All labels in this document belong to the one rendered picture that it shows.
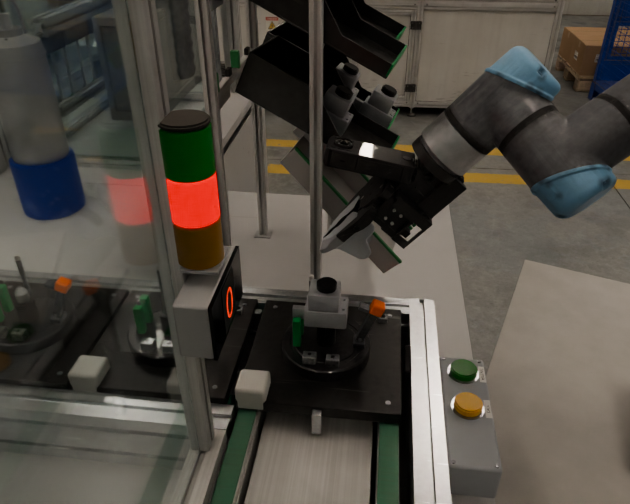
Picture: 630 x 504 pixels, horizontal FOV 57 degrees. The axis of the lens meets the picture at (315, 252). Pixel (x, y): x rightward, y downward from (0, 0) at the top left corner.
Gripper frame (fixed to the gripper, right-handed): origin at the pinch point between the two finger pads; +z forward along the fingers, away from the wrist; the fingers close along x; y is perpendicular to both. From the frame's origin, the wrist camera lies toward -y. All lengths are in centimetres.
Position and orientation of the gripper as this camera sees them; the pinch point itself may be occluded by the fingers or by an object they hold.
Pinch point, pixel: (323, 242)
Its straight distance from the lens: 81.9
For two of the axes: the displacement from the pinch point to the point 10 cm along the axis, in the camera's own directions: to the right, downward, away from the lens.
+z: -6.4, 5.9, 4.8
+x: 1.2, -5.4, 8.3
